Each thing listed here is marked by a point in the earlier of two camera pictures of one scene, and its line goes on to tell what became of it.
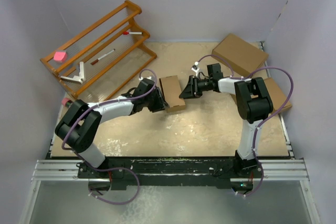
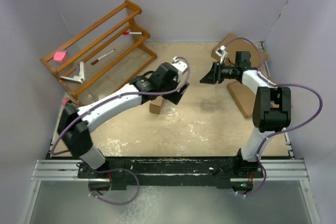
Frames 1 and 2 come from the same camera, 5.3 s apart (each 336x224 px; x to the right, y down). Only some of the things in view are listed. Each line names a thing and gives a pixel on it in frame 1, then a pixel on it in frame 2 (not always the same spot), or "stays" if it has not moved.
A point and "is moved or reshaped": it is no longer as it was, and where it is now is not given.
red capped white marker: (126, 33) stays
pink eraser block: (60, 56) stays
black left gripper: (160, 104) to (174, 96)
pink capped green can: (66, 102) stays
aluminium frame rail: (66, 171) stays
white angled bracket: (76, 79) stays
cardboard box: (172, 90) is moved or reshaped
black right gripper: (191, 91) to (214, 75)
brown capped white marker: (95, 61) stays
